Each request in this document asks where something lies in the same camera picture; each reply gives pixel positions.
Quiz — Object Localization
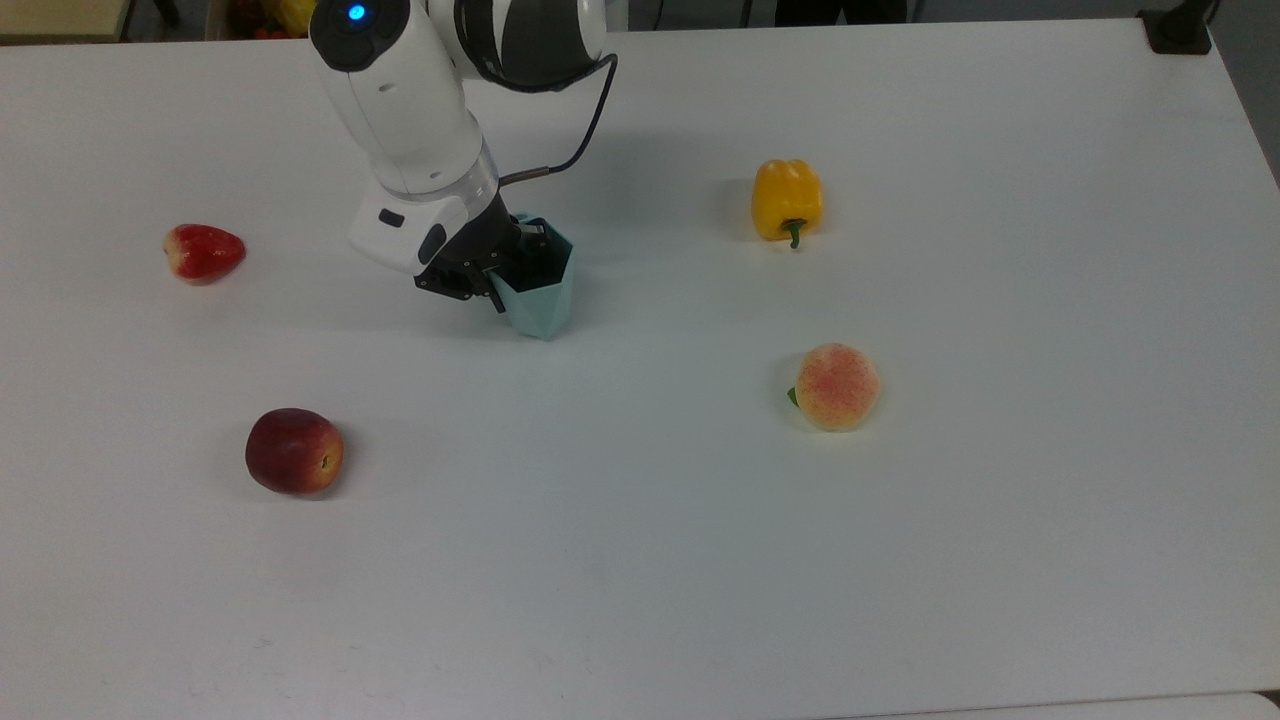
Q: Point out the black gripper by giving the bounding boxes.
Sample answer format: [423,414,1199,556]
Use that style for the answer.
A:
[414,193,549,314]

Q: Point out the tan wooden board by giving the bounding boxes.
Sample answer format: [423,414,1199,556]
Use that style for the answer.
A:
[0,0,134,43]

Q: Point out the red strawberry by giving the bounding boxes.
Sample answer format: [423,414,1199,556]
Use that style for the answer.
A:
[163,223,247,286]

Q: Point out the teal hexagonal mug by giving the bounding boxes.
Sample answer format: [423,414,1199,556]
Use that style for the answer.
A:
[490,213,578,341]

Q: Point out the yellow and red toy fruits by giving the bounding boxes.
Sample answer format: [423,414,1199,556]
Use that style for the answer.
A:
[228,0,317,41]

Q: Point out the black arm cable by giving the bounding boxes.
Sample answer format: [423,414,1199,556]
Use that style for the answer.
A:
[497,52,619,188]

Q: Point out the red apple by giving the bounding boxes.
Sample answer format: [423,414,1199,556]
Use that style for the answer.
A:
[245,407,346,497]

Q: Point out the pale pink peach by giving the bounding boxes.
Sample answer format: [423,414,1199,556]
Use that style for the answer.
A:
[787,343,882,433]

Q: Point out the black stand base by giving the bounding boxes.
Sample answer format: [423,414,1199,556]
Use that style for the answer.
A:
[1140,0,1216,56]

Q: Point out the yellow bell pepper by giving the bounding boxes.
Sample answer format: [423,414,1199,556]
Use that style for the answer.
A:
[751,158,825,250]

